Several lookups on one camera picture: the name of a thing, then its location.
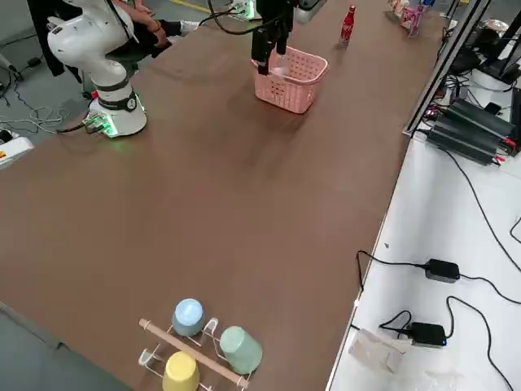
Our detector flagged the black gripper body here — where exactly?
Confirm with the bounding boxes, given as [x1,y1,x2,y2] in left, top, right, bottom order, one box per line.
[258,0,296,32]

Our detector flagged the red cola bottle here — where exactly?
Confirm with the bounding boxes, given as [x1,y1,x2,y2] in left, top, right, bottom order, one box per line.
[339,4,358,46]

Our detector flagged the pink perforated plastic basket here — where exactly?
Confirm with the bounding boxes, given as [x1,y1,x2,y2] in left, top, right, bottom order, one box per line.
[254,45,330,115]

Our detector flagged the person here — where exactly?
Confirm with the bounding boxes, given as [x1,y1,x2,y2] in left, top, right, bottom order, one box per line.
[108,0,200,58]

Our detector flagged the black finned power supply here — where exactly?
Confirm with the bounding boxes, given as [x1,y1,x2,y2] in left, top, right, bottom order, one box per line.
[441,99,517,142]
[426,121,502,166]

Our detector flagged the black hanging cloth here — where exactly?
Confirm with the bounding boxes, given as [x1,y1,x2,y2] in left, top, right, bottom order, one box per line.
[26,0,67,77]

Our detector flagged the white side table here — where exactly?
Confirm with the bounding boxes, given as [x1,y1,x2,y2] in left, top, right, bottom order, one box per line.
[325,130,521,391]

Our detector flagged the white control box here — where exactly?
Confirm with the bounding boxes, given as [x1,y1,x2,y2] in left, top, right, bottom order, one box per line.
[0,136,36,172]

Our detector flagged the black power adapter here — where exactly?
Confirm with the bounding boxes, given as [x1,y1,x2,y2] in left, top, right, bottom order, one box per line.
[425,258,461,282]
[409,321,447,347]

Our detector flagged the light blue cup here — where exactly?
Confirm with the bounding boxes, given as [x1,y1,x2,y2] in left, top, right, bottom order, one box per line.
[171,299,204,337]

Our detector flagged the pale green cup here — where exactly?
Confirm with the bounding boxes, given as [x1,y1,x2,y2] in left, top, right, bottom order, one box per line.
[219,325,264,376]

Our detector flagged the wooden rod cup rack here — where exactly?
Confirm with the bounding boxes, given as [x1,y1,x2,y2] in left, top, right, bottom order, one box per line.
[137,317,250,391]

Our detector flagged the clear plastic bag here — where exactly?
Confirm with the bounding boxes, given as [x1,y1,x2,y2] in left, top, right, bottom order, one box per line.
[349,327,413,375]

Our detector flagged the yellow cup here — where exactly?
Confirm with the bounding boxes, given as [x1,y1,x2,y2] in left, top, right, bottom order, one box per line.
[161,350,200,391]

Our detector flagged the grey metal panel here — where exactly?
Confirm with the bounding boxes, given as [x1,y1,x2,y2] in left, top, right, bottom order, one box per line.
[0,301,135,391]

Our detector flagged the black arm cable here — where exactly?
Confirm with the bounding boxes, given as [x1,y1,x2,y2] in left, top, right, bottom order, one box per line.
[106,0,268,42]

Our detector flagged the aluminium frame post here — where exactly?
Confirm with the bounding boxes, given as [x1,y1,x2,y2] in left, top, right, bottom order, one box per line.
[402,0,484,138]

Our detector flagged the black base cable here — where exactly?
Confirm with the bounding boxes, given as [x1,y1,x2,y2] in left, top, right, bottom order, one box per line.
[55,116,95,134]

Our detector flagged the white floor cable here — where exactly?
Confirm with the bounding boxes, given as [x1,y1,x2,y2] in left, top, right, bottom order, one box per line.
[0,105,71,135]

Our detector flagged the black adapter cable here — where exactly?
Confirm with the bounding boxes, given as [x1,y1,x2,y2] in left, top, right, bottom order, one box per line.
[356,250,428,293]

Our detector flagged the black power supply cable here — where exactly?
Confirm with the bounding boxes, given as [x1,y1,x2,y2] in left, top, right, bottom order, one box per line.
[441,148,521,286]

